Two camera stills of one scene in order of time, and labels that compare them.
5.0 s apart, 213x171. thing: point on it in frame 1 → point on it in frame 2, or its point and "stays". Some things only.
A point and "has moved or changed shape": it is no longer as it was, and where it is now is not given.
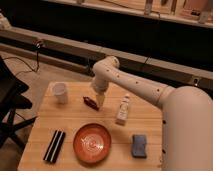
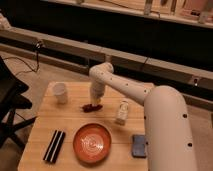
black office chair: x=11 y=100 stays
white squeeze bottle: x=123 y=111 stays
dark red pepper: x=91 y=103 has moved or changed shape
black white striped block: x=54 y=147 stays
